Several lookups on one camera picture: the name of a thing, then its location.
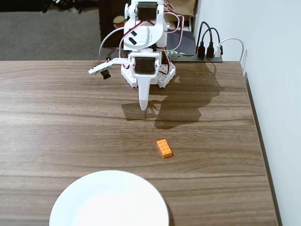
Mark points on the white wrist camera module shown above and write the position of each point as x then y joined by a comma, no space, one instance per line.
101,67

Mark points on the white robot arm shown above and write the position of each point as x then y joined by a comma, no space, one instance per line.
143,33

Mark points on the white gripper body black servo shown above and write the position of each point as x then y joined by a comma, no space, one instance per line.
144,65

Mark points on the orange lego block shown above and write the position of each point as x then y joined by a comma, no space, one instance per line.
165,148

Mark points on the dark cabinet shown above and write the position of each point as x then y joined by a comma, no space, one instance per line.
108,14

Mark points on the white round plate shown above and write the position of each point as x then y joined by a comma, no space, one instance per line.
108,200

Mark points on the black furniture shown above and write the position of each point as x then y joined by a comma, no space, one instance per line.
23,4

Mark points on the black usb hub strip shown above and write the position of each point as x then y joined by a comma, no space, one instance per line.
188,58

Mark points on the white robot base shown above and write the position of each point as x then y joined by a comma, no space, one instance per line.
164,77

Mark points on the round red yellow object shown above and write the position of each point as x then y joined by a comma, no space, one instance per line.
118,21

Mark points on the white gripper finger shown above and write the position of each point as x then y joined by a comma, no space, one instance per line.
144,94

